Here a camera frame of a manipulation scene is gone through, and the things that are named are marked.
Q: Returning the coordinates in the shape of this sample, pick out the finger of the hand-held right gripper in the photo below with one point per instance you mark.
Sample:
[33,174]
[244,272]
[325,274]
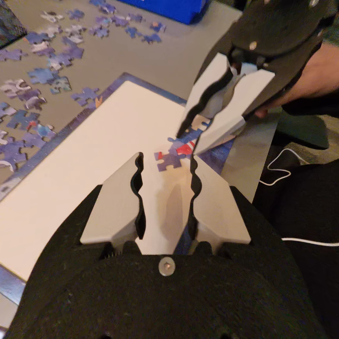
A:
[233,106]
[204,79]

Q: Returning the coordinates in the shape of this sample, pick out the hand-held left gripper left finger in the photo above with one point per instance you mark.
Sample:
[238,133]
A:
[114,211]

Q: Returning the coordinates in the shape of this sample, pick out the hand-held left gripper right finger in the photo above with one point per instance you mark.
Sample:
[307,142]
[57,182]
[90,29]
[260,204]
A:
[222,211]

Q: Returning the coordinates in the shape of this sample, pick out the space puzzle frame tray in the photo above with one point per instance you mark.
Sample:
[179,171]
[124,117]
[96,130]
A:
[92,159]

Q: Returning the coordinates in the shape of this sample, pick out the assembled rocket puzzle section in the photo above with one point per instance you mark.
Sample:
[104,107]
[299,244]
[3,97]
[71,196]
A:
[185,148]

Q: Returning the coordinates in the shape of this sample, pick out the purple jigsaw piece red corner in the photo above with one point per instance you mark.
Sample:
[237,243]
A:
[169,161]

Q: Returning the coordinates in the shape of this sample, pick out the puzzle pieces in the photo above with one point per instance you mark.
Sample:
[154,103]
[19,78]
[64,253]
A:
[39,75]

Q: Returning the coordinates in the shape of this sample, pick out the person's right hand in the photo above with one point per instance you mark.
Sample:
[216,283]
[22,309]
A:
[312,76]

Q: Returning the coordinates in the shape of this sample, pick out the blue bin with white tag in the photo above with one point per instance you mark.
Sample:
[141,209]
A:
[172,10]

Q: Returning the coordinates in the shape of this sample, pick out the four-picture puzzle reference board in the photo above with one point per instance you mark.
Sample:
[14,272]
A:
[10,26]

